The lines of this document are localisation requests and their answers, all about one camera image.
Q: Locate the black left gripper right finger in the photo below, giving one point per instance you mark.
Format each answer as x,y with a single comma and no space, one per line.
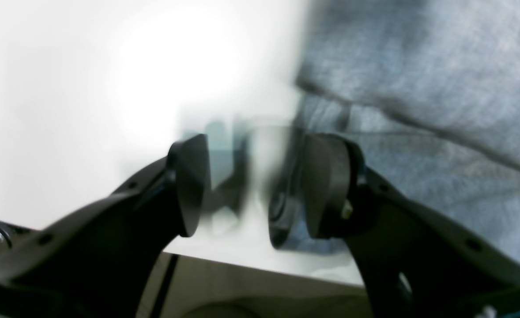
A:
414,262

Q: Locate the grey T-shirt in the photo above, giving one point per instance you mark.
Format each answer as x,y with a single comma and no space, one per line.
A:
430,91

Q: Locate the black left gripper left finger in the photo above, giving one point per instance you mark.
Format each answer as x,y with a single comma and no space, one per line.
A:
95,262

